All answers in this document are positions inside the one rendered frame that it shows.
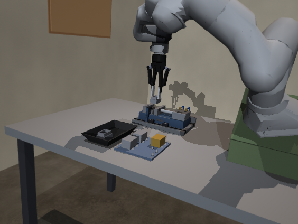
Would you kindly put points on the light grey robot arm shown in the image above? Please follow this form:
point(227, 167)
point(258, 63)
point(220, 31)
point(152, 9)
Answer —
point(265, 60)

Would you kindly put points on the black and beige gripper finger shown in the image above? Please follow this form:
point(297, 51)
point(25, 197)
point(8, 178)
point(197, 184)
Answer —
point(162, 81)
point(151, 79)

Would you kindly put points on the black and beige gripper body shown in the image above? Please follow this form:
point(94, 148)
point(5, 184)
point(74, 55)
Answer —
point(158, 60)

